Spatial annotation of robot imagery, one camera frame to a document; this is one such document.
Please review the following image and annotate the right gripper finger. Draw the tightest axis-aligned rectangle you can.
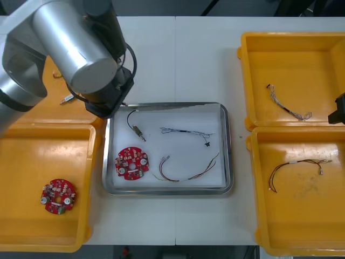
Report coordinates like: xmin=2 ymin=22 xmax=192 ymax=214
xmin=328 ymin=107 xmax=345 ymax=126
xmin=335 ymin=92 xmax=345 ymax=110

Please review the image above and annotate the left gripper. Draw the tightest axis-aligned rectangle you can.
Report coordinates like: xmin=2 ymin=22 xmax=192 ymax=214
xmin=84 ymin=67 xmax=135 ymax=120

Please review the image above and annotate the brass-coloured metal solenoid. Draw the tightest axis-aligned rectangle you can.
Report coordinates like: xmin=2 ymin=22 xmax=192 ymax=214
xmin=126 ymin=109 xmax=147 ymax=142

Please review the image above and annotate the round red circuit board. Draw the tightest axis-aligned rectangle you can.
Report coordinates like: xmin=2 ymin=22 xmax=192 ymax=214
xmin=115 ymin=146 xmax=150 ymax=180
xmin=41 ymin=179 xmax=77 ymax=216

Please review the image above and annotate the grey-white twisted wire harness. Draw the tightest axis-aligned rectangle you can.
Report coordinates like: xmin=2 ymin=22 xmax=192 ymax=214
xmin=266 ymin=84 xmax=313 ymax=121
xmin=160 ymin=126 xmax=216 ymax=148

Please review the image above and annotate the red-black wire harness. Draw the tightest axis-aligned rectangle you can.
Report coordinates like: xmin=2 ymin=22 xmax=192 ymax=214
xmin=151 ymin=152 xmax=220 ymax=183
xmin=268 ymin=159 xmax=333 ymax=194

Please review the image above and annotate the yellow-orange plastic bin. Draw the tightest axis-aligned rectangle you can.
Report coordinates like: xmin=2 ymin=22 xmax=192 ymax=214
xmin=0 ymin=55 xmax=109 ymax=128
xmin=0 ymin=122 xmax=102 ymax=253
xmin=245 ymin=126 xmax=345 ymax=257
xmin=237 ymin=31 xmax=345 ymax=132

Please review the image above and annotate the steel tray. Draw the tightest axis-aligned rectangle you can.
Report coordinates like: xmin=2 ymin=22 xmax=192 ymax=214
xmin=101 ymin=101 xmax=234 ymax=199

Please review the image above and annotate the white sheet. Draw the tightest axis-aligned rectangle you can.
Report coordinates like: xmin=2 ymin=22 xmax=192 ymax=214
xmin=112 ymin=105 xmax=226 ymax=189

